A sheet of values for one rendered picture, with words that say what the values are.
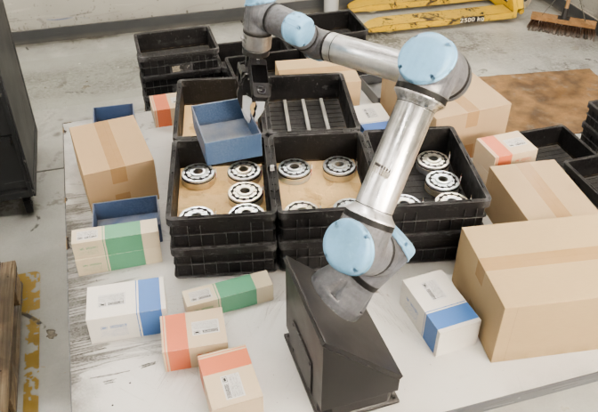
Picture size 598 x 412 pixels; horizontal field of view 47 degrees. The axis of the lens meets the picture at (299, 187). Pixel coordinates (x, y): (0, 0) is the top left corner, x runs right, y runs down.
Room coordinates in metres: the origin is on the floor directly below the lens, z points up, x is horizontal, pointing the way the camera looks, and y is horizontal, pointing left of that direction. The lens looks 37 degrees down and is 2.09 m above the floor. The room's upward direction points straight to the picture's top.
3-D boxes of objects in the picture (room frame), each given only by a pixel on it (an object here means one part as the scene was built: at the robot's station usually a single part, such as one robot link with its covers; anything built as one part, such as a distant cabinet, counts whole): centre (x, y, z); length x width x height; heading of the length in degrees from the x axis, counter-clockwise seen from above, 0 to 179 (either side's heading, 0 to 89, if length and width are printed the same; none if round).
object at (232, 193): (1.62, 0.16, 0.86); 0.10 x 0.10 x 0.01
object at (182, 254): (1.61, 0.23, 0.76); 0.40 x 0.30 x 0.12; 6
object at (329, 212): (1.64, -0.07, 0.92); 0.40 x 0.30 x 0.02; 6
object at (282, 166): (1.74, 0.02, 0.86); 0.10 x 0.10 x 0.01
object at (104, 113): (2.18, 0.69, 0.74); 0.20 x 0.15 x 0.07; 13
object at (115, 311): (1.25, 0.45, 0.75); 0.20 x 0.12 x 0.09; 102
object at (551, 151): (2.57, -1.18, 0.26); 0.40 x 0.30 x 0.23; 17
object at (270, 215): (1.61, 0.23, 0.92); 0.40 x 0.30 x 0.02; 6
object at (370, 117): (2.16, -0.27, 0.75); 0.20 x 0.12 x 0.09; 14
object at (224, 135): (1.57, 0.20, 1.10); 0.20 x 0.15 x 0.07; 17
